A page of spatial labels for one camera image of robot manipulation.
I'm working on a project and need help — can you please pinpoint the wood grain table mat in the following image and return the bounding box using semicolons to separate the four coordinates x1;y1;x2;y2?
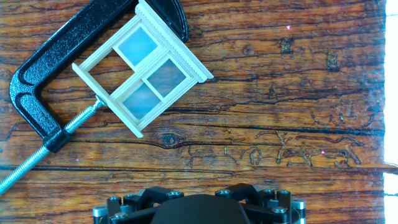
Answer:
0;0;387;224

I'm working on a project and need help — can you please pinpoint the miniature wooden window frame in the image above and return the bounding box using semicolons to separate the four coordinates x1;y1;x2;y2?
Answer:
71;0;215;139

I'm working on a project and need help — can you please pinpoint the black C-clamp with steel screw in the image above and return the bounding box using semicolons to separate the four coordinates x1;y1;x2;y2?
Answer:
0;0;190;197

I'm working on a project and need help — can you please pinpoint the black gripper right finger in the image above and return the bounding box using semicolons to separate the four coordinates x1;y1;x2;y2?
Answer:
215;182;307;224

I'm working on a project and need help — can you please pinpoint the small sliding window sash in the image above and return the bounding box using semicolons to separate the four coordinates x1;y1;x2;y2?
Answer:
142;54;191;103

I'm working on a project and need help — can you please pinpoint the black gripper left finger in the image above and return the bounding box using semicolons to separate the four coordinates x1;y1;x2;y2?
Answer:
93;185;185;224

